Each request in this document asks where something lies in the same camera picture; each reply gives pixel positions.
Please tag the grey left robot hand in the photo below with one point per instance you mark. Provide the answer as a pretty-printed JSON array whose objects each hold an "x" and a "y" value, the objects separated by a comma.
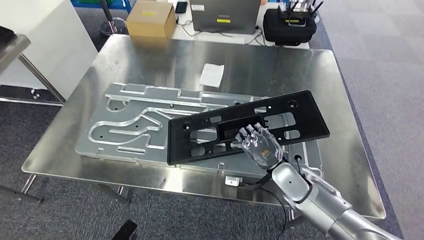
[{"x": 126, "y": 230}]

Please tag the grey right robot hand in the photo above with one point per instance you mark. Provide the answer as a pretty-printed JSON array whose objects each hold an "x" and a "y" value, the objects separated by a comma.
[{"x": 265, "y": 152}]

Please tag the black plastic panel part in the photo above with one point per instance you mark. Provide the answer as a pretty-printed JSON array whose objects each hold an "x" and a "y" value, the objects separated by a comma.
[{"x": 308, "y": 112}]

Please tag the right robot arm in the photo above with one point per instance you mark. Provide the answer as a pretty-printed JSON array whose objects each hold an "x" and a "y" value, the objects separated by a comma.
[{"x": 331, "y": 205}]

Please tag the stainless steel workbench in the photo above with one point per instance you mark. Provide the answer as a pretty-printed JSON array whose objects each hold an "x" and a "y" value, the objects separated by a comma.
[{"x": 132, "y": 66}]

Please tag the white paper sheet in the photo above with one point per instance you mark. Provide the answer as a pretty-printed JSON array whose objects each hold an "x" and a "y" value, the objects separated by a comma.
[{"x": 212, "y": 75}]

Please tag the aluminium fixture plate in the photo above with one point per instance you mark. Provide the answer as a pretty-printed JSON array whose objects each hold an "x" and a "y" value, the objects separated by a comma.
[{"x": 82, "y": 142}]

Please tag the black carry case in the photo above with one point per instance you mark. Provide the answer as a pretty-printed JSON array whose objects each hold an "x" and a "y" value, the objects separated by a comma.
[{"x": 288, "y": 33}]

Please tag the grey laptop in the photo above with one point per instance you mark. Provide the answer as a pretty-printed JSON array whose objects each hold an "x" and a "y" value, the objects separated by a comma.
[{"x": 238, "y": 13}]

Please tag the router with black antennas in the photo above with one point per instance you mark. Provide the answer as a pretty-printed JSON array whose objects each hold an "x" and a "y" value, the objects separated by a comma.
[{"x": 298, "y": 5}]

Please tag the black smartphone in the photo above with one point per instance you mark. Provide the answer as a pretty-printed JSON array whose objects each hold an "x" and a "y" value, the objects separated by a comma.
[{"x": 181, "y": 7}]

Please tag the cardboard box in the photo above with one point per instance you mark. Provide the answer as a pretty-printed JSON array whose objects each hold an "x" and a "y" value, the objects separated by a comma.
[{"x": 149, "y": 23}]

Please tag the blue plastic crate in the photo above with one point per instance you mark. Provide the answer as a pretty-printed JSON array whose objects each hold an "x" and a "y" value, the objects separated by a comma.
[{"x": 86, "y": 4}]

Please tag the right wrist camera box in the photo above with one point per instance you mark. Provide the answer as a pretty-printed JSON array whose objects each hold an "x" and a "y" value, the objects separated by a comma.
[{"x": 233, "y": 181}]

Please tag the stanchion post with clear base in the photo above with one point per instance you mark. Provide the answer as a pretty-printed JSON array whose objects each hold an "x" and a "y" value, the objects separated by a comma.
[{"x": 106, "y": 13}]

